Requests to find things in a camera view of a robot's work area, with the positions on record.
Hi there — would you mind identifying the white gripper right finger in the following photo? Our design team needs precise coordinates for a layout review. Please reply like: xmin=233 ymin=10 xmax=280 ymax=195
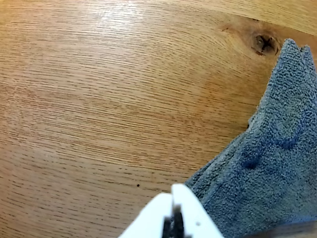
xmin=171 ymin=183 xmax=224 ymax=238

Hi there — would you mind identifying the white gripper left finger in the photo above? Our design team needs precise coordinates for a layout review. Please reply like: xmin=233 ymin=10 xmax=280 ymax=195
xmin=118 ymin=192 xmax=176 ymax=238

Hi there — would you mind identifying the grey terry cloth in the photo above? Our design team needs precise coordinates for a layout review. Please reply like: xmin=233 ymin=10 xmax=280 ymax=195
xmin=184 ymin=38 xmax=317 ymax=238

